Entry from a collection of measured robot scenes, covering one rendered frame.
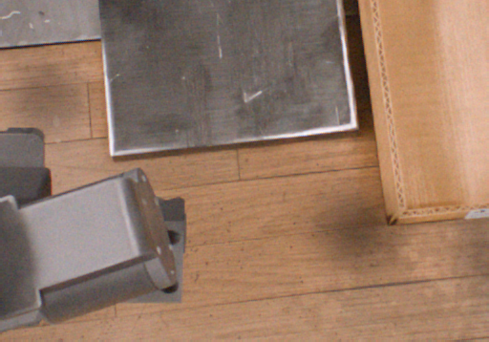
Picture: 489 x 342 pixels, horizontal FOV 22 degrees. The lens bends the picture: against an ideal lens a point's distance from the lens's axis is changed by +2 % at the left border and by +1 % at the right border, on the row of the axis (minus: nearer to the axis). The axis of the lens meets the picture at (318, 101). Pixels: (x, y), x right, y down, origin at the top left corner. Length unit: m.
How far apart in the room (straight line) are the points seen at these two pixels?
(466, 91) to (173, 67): 0.21
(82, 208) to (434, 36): 0.41
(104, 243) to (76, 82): 0.35
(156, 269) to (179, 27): 0.33
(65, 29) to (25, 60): 0.04
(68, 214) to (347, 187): 0.35
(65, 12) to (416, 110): 0.26
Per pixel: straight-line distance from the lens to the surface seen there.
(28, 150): 0.67
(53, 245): 0.55
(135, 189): 0.56
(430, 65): 0.89
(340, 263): 0.86
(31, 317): 0.58
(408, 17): 0.90
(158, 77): 0.86
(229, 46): 0.87
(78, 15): 0.90
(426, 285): 0.86
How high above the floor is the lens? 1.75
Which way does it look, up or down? 75 degrees down
